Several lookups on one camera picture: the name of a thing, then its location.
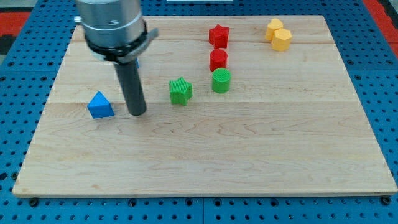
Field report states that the red star block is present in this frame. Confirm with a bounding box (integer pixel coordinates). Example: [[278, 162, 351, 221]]
[[208, 24, 229, 49]]

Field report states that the green star block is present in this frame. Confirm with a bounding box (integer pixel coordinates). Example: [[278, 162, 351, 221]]
[[169, 77, 193, 106]]

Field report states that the yellow rounded block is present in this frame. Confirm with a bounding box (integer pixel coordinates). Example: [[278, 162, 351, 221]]
[[265, 18, 284, 41]]

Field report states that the yellow hexagon block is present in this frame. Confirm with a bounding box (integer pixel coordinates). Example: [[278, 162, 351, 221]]
[[271, 29, 292, 52]]

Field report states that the wooden board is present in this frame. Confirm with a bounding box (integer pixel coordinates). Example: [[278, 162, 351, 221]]
[[13, 16, 397, 198]]

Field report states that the green cylinder block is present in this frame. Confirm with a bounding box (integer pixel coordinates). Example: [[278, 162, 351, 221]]
[[212, 68, 231, 93]]

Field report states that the red cylinder block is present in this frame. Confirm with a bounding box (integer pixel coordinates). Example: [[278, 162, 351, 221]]
[[209, 49, 228, 72]]

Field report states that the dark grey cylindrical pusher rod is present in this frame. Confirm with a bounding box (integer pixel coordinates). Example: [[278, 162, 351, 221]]
[[114, 60, 147, 116]]

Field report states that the blue triangle block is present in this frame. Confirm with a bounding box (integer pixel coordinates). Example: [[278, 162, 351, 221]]
[[87, 91, 114, 119]]

